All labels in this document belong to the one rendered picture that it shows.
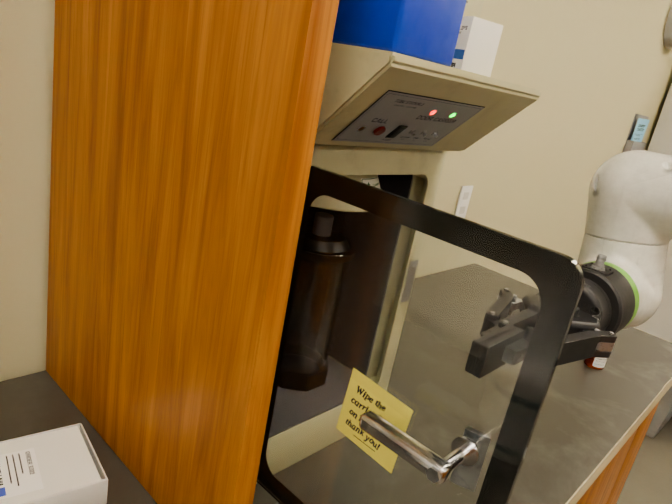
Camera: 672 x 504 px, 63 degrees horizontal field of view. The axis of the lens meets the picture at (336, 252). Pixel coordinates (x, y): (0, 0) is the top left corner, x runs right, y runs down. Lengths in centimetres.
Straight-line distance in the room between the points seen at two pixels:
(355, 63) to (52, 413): 67
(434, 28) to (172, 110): 27
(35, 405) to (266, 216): 57
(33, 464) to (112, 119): 42
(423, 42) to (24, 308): 74
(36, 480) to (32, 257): 36
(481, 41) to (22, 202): 68
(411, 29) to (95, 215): 47
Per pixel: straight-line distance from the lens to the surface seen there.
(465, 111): 69
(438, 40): 57
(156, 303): 67
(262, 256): 50
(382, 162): 72
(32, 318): 103
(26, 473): 78
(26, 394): 99
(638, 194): 76
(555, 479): 102
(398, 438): 49
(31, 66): 91
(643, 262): 78
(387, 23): 53
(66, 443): 82
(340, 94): 54
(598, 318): 66
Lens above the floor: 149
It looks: 18 degrees down
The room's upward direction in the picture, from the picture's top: 11 degrees clockwise
